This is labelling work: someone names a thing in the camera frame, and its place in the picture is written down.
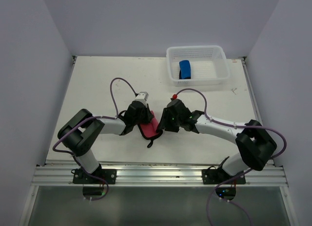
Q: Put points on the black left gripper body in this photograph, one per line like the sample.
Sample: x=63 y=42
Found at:
x=144 y=117

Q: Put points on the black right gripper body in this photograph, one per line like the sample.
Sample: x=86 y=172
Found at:
x=171 y=123

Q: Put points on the red microfiber towel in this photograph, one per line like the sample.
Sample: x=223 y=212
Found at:
x=150 y=131

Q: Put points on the blue microfiber towel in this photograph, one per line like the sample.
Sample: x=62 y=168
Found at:
x=185 y=70

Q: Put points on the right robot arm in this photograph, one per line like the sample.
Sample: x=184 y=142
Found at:
x=255 y=145

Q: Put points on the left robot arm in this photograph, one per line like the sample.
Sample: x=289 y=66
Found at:
x=80 y=133

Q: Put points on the white perforated plastic basket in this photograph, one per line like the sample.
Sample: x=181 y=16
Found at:
x=209 y=65

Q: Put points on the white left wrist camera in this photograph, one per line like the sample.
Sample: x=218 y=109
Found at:
x=142 y=97

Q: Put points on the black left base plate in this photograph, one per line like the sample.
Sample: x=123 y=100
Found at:
x=80 y=177

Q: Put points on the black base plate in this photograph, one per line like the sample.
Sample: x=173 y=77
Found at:
x=80 y=177
x=213 y=176

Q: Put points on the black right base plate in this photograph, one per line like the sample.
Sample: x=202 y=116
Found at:
x=213 y=176

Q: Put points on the aluminium mounting rail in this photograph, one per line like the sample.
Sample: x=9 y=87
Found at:
x=166 y=175

